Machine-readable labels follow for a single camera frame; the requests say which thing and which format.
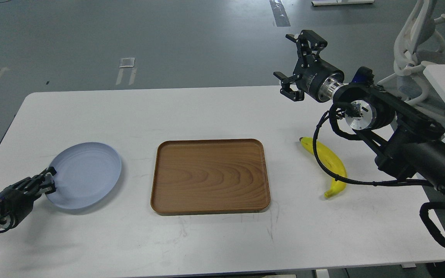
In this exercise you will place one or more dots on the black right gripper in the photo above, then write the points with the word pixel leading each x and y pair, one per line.
pixel 310 72

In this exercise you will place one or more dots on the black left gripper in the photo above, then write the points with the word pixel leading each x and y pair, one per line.
pixel 16 201

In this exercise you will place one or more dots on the light blue plate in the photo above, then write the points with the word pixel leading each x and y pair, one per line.
pixel 85 174

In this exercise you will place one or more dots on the yellow banana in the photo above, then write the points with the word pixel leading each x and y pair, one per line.
pixel 329 160

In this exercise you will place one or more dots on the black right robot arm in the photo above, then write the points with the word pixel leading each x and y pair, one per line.
pixel 405 140

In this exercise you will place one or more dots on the white office chair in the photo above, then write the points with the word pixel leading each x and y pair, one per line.
pixel 417 46

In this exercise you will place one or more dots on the brown wooden tray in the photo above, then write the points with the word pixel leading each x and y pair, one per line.
pixel 219 176

